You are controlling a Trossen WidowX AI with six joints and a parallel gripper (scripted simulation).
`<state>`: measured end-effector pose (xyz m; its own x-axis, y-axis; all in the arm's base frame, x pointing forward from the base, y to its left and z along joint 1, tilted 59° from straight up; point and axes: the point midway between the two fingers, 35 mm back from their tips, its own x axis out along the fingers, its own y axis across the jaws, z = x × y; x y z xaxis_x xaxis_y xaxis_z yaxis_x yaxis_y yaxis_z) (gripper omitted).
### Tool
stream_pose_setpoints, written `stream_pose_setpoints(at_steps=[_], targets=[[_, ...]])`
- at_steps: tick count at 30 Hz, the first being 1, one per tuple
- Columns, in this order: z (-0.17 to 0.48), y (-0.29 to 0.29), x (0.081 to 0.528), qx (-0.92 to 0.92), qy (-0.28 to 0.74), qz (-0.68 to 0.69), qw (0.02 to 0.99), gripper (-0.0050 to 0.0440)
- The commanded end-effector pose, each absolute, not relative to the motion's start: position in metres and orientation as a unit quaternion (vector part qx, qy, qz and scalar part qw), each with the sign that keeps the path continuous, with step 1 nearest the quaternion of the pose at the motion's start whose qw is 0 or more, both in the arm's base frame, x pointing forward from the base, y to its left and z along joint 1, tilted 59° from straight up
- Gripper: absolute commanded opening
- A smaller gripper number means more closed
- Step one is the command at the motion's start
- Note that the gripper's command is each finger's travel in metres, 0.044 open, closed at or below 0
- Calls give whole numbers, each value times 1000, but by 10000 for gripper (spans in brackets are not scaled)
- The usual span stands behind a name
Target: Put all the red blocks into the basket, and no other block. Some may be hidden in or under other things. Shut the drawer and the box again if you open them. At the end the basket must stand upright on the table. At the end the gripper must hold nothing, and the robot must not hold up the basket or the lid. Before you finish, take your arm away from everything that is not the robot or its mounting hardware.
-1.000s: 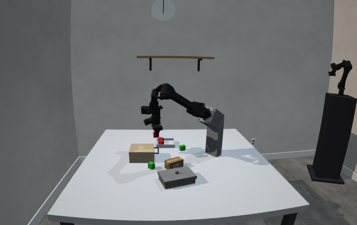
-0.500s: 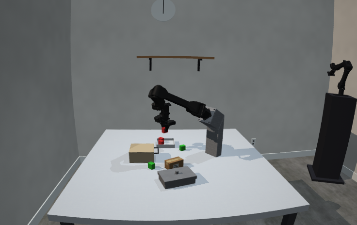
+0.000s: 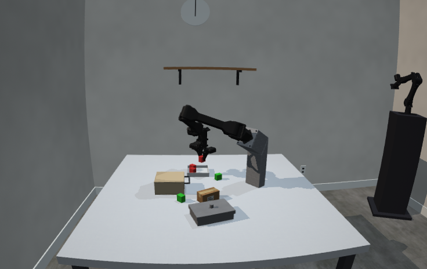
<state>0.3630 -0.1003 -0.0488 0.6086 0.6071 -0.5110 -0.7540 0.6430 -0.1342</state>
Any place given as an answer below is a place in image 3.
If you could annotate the brown cardboard box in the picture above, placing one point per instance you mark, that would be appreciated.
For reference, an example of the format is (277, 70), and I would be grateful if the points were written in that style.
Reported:
(208, 194)

